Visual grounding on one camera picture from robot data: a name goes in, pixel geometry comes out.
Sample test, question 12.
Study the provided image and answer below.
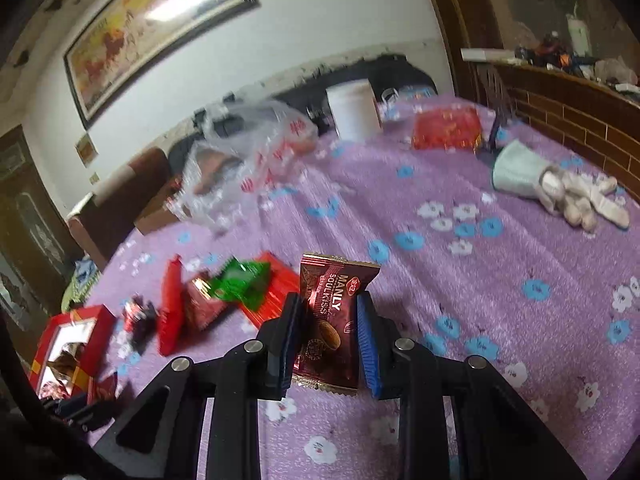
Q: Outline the flat orange-red packet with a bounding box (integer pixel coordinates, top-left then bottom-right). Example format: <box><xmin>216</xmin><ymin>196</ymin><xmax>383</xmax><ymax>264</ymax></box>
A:
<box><xmin>237</xmin><ymin>252</ymin><xmax>302</xmax><ymax>334</ymax></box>

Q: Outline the framed wall painting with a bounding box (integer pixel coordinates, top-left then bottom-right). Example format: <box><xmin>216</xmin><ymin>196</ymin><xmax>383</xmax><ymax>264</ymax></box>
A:
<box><xmin>62</xmin><ymin>0</ymin><xmax>261</xmax><ymax>130</ymax></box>

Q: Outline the red snack packet gold print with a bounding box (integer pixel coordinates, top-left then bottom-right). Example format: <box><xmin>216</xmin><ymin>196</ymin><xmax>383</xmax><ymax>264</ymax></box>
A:
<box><xmin>186</xmin><ymin>272</ymin><xmax>227</xmax><ymax>332</ymax></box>

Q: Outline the white cylindrical container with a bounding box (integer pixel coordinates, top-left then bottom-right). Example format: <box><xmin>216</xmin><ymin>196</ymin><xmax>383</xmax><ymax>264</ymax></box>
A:
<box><xmin>326</xmin><ymin>79</ymin><xmax>384</xmax><ymax>141</ymax></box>

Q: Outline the dark wooden door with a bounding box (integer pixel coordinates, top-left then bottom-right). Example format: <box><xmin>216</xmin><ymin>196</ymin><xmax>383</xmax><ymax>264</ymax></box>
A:
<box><xmin>0</xmin><ymin>125</ymin><xmax>82</xmax><ymax>322</ymax></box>

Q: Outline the white bottle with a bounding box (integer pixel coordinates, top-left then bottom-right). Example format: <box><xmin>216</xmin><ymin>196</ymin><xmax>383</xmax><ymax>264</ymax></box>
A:
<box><xmin>567</xmin><ymin>12</ymin><xmax>591</xmax><ymax>57</ymax></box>

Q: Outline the dark red almond snack packet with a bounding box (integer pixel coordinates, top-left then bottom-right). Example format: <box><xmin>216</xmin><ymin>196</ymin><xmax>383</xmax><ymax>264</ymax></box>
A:
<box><xmin>291</xmin><ymin>252</ymin><xmax>382</xmax><ymax>397</ymax></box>

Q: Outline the clear plastic bag red print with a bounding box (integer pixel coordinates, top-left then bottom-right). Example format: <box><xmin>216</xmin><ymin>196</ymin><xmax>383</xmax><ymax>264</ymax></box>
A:
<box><xmin>179</xmin><ymin>100</ymin><xmax>321</xmax><ymax>235</ymax></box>

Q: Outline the red packet far right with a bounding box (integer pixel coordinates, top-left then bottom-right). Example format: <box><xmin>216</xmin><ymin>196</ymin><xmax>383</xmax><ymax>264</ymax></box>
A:
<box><xmin>411</xmin><ymin>106</ymin><xmax>484</xmax><ymax>154</ymax></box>

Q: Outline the pile of counter clutter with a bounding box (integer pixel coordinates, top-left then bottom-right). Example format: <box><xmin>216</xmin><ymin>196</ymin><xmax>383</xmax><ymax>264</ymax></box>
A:
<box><xmin>515</xmin><ymin>30</ymin><xmax>640</xmax><ymax>95</ymax></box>

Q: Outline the brown sofa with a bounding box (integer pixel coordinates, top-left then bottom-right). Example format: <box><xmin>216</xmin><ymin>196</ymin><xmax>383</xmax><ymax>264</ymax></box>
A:
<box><xmin>67</xmin><ymin>52</ymin><xmax>439</xmax><ymax>268</ymax></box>

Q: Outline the purple floral tablecloth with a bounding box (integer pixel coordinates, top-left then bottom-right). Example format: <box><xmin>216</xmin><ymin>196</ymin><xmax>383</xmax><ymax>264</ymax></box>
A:
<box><xmin>87</xmin><ymin>95</ymin><xmax>640</xmax><ymax>480</ymax></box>

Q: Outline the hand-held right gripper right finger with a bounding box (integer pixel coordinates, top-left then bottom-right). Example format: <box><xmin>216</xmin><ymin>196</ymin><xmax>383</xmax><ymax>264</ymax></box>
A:
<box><xmin>355</xmin><ymin>291</ymin><xmax>590</xmax><ymax>480</ymax></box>

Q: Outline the yellow wall sticker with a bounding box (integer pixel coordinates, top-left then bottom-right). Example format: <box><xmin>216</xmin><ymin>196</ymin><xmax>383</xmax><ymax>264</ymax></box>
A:
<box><xmin>75</xmin><ymin>132</ymin><xmax>97</xmax><ymax>169</ymax></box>

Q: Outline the brick counter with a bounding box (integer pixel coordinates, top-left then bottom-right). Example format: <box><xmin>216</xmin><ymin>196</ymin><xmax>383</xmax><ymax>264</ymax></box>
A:
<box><xmin>492</xmin><ymin>57</ymin><xmax>640</xmax><ymax>197</ymax></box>

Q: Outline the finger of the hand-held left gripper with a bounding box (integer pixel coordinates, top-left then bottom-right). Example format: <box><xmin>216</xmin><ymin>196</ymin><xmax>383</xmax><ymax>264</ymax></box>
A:
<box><xmin>42</xmin><ymin>392</ymin><xmax>121</xmax><ymax>434</ymax></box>

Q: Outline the red snack bag bottom left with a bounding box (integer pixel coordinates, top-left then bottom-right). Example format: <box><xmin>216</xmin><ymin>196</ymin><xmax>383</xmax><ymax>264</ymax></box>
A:
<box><xmin>27</xmin><ymin>304</ymin><xmax>118</xmax><ymax>407</ymax></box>

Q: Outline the flat white box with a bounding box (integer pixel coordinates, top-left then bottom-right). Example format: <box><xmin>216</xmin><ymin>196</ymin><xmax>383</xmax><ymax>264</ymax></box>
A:
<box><xmin>460</xmin><ymin>47</ymin><xmax>519</xmax><ymax>63</ymax></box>

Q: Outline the small dark wrapped candy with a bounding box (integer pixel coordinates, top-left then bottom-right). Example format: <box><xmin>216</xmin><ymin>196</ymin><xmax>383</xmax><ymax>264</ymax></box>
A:
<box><xmin>122</xmin><ymin>296</ymin><xmax>159</xmax><ymax>349</ymax></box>

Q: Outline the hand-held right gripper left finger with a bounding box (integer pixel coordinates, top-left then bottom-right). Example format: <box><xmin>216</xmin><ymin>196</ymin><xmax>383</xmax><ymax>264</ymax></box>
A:
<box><xmin>92</xmin><ymin>292</ymin><xmax>308</xmax><ymax>480</ymax></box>

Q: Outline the green snack packet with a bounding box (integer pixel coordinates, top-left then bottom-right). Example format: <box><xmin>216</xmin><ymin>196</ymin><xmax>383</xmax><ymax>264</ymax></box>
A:
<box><xmin>207</xmin><ymin>257</ymin><xmax>272</xmax><ymax>311</ymax></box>

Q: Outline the plush doll green dress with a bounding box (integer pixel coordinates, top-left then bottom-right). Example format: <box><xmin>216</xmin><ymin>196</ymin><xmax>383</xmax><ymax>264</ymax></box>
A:
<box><xmin>492</xmin><ymin>140</ymin><xmax>632</xmax><ymax>234</ymax></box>

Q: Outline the clear glass cup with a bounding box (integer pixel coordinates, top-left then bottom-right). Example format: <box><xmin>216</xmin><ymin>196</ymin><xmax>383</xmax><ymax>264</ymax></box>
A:
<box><xmin>381</xmin><ymin>87</ymin><xmax>402</xmax><ymax>122</ymax></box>

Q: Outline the green patterned cloth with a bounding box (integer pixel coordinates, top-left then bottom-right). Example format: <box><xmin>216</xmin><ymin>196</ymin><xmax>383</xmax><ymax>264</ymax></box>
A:
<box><xmin>61</xmin><ymin>257</ymin><xmax>102</xmax><ymax>312</ymax></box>

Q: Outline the wooden chair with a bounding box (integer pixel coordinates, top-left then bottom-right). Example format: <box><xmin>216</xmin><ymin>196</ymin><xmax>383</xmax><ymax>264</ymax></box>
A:
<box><xmin>475</xmin><ymin>62</ymin><xmax>519</xmax><ymax>157</ymax></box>

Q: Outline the long glossy red packet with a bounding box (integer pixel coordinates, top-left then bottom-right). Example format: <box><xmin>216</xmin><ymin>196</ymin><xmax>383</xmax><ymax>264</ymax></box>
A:
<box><xmin>156</xmin><ymin>255</ymin><xmax>184</xmax><ymax>357</ymax></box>

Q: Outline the wooden door frame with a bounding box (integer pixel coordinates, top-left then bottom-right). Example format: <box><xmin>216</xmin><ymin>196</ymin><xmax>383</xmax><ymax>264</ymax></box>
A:
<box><xmin>415</xmin><ymin>0</ymin><xmax>504</xmax><ymax>107</ymax></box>

